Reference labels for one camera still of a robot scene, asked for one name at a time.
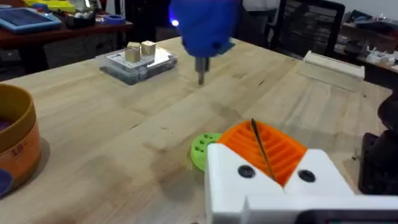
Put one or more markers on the white orange left gripper right finger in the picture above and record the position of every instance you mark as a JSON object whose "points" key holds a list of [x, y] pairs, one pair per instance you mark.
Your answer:
{"points": [[317, 177]]}

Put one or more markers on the white orange left gripper left finger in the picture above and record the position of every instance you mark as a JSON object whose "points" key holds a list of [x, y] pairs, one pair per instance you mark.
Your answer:
{"points": [[227, 174]]}

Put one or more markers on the blue electric screwdriver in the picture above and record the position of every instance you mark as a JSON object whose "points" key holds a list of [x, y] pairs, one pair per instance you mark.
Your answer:
{"points": [[205, 28]]}

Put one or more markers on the purple toy vegetable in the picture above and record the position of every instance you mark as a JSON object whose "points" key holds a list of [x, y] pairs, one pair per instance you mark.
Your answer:
{"points": [[4, 183]]}

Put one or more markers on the green disc with holes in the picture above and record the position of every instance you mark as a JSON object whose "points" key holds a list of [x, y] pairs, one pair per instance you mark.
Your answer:
{"points": [[199, 149]]}

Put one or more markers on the long white box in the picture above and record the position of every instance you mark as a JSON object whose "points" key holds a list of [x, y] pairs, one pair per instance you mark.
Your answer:
{"points": [[334, 65]]}

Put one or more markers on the clear plastic parts box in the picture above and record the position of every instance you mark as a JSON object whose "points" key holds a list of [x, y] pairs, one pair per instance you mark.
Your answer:
{"points": [[140, 67]]}

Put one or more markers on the cluttered desk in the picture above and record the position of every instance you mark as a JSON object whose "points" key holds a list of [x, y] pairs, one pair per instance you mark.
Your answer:
{"points": [[370, 40]]}

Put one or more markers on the black office chair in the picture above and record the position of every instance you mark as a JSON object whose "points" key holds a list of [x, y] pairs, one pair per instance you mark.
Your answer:
{"points": [[308, 28]]}

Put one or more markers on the blue tape roll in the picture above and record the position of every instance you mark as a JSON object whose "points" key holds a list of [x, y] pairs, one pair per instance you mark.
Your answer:
{"points": [[114, 19]]}

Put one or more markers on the orange toy tub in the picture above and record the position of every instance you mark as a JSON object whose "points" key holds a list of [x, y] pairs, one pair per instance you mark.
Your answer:
{"points": [[18, 140]]}

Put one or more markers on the brown side table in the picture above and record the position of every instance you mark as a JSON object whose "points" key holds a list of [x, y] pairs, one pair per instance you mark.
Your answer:
{"points": [[62, 34]]}

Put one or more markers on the yellow board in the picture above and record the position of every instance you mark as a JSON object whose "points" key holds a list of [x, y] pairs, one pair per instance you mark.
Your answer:
{"points": [[53, 4]]}

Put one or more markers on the blue tray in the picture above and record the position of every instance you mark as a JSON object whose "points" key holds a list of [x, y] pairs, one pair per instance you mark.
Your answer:
{"points": [[26, 19]]}

